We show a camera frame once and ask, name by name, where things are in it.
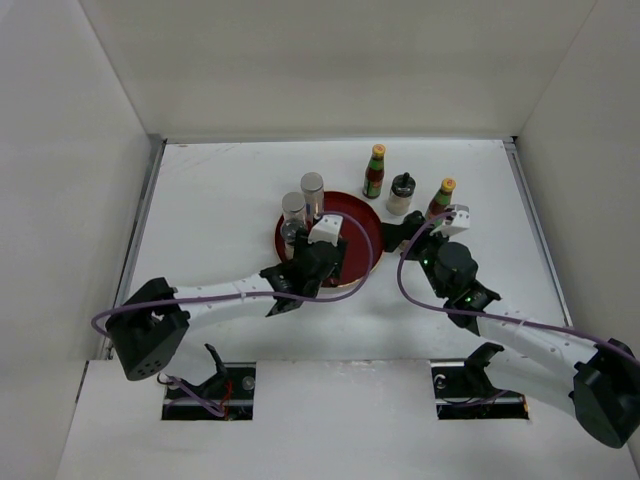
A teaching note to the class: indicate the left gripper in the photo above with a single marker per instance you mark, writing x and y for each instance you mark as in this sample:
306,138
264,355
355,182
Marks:
302,243

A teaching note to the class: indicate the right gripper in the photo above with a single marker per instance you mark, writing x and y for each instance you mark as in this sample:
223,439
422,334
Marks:
393,235

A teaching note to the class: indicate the green-label sauce bottle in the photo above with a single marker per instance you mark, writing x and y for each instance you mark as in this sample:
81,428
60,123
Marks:
374,174
442,198

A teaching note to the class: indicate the white bead jar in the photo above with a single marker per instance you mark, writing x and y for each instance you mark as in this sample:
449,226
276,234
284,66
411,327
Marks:
312,187
294,208

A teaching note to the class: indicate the black-top grinder bottle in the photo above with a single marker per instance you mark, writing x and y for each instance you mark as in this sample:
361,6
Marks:
288,232

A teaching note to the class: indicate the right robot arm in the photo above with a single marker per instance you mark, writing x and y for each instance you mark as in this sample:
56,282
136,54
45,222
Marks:
594,381

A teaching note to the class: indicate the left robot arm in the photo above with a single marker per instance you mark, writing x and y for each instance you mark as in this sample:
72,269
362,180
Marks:
148,329

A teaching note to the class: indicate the far black-lid seasoning jar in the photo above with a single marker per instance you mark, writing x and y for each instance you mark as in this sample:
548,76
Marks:
401,193

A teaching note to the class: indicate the red round tray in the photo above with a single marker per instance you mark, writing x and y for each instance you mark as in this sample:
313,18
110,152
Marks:
361,228

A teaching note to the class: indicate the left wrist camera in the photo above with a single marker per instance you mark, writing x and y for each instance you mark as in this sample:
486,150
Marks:
327,229

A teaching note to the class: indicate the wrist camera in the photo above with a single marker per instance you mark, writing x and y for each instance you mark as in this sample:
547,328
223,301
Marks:
327,229
455,219

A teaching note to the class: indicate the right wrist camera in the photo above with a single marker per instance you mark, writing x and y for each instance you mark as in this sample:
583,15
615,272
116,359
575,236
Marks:
455,219

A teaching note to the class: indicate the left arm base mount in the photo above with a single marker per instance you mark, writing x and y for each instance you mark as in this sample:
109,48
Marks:
226,395

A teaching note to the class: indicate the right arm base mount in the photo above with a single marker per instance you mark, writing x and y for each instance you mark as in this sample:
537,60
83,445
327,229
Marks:
462,395

